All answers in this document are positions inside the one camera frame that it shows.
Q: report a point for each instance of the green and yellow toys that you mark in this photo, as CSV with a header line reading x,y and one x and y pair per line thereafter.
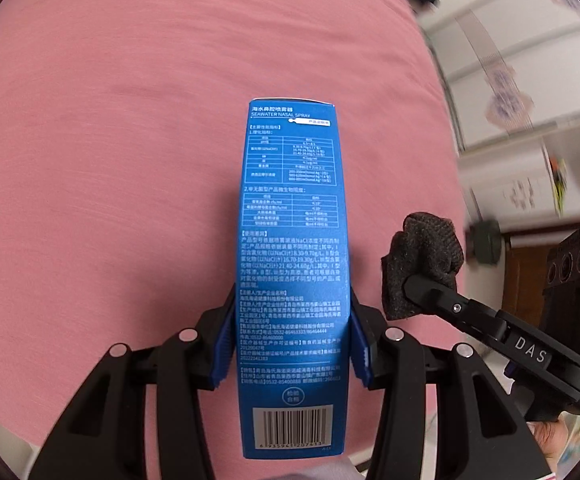
x,y
557,182

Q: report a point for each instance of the floral glass sliding door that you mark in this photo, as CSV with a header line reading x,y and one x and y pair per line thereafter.
x,y
510,70

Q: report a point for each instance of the white cabinet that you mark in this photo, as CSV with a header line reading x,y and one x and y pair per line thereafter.
x,y
515,190

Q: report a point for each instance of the dark grey sock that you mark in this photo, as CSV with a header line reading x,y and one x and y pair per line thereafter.
x,y
425,245

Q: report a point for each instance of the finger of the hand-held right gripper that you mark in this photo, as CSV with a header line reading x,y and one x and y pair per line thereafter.
x,y
450,307

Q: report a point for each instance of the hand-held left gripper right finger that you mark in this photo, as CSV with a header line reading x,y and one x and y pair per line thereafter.
x,y
360,347

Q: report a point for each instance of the blue cardboard box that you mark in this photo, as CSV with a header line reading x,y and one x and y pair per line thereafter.
x,y
292,240

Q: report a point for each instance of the green round stool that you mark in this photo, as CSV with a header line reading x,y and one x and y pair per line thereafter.
x,y
485,242

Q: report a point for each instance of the pink bed sheet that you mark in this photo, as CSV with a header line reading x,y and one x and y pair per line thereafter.
x,y
120,160

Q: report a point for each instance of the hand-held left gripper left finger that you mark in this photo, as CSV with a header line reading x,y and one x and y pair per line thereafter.
x,y
222,345

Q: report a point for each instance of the brown wooden door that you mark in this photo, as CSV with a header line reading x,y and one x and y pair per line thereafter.
x,y
530,247

